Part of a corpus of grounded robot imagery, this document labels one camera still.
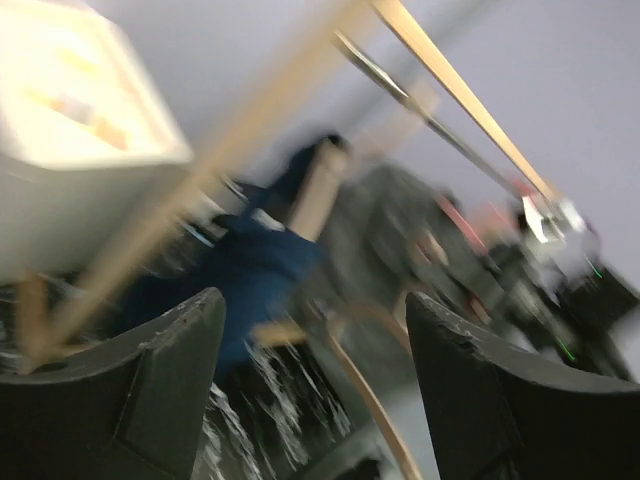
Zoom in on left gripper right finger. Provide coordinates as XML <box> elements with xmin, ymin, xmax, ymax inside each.
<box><xmin>406</xmin><ymin>294</ymin><xmax>639</xmax><ymax>480</ymax></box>

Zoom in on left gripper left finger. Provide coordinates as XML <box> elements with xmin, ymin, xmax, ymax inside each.
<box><xmin>1</xmin><ymin>288</ymin><xmax>225</xmax><ymax>479</ymax></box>

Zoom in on beige hanger of comic shorts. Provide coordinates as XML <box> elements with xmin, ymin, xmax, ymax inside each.
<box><xmin>249</xmin><ymin>289</ymin><xmax>426</xmax><ymax>480</ymax></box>

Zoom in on navy blue shorts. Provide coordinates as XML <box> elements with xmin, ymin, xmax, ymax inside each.
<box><xmin>111</xmin><ymin>132</ymin><xmax>349</xmax><ymax>381</ymax></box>

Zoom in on beige hanger of navy shorts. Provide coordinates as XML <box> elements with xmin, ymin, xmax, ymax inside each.
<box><xmin>287</xmin><ymin>141</ymin><xmax>350</xmax><ymax>242</ymax></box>

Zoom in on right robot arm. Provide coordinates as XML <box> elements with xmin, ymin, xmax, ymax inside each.
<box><xmin>470</xmin><ymin>195</ymin><xmax>639</xmax><ymax>381</ymax></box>

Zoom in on pink plastic hanger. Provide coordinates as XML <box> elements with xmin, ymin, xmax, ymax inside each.
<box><xmin>437</xmin><ymin>194</ymin><xmax>517</xmax><ymax>254</ymax></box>

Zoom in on grey shorts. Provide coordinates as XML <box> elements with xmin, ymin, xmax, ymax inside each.
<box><xmin>306</xmin><ymin>164</ymin><xmax>502</xmax><ymax>311</ymax></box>

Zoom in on white box with stickers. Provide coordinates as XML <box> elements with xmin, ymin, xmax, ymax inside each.
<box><xmin>1</xmin><ymin>1</ymin><xmax>192</xmax><ymax>283</ymax></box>

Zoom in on wooden clothes rack frame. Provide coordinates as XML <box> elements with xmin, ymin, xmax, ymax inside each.
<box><xmin>17</xmin><ymin>0</ymin><xmax>557</xmax><ymax>373</ymax></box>

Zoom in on metal clothes rail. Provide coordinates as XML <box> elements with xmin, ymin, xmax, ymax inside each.
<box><xmin>334</xmin><ymin>30</ymin><xmax>520</xmax><ymax>197</ymax></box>

